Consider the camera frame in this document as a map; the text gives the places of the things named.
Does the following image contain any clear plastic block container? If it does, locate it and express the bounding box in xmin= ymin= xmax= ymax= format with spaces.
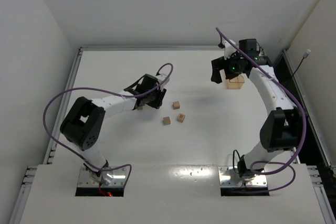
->
xmin=221 ymin=70 xmax=245 ymax=90

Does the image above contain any plain wood block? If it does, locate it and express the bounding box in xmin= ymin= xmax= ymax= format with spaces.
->
xmin=173 ymin=101 xmax=180 ymax=110
xmin=163 ymin=116 xmax=171 ymax=126

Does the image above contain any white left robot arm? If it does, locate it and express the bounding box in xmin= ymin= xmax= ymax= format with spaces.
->
xmin=60 ymin=73 xmax=169 ymax=178

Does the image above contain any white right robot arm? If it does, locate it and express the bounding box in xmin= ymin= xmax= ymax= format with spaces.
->
xmin=211 ymin=39 xmax=307 ymax=177

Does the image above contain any wood block with bars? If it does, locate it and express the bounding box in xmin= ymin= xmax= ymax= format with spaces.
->
xmin=177 ymin=113 xmax=185 ymax=123

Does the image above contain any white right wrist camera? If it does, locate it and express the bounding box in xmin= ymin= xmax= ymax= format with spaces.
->
xmin=224 ymin=39 xmax=237 ymax=60

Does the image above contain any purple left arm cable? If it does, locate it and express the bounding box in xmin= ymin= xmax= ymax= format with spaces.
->
xmin=43 ymin=62 xmax=174 ymax=178

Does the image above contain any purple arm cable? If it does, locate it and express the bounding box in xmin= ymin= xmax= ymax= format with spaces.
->
xmin=215 ymin=27 xmax=308 ymax=193
xmin=43 ymin=62 xmax=174 ymax=178

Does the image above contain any black wall cable with plug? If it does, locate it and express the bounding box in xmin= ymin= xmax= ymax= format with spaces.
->
xmin=291 ymin=49 xmax=311 ymax=75

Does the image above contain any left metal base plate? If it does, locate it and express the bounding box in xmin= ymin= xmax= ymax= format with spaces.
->
xmin=77 ymin=166 xmax=128 ymax=188

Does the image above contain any metal base plate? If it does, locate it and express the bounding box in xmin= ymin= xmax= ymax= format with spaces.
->
xmin=77 ymin=166 xmax=128 ymax=188
xmin=218 ymin=166 xmax=268 ymax=189

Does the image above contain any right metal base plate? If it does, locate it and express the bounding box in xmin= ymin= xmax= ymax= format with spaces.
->
xmin=218 ymin=166 xmax=268 ymax=189

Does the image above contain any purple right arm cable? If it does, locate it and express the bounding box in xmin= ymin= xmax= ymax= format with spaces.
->
xmin=215 ymin=27 xmax=308 ymax=193

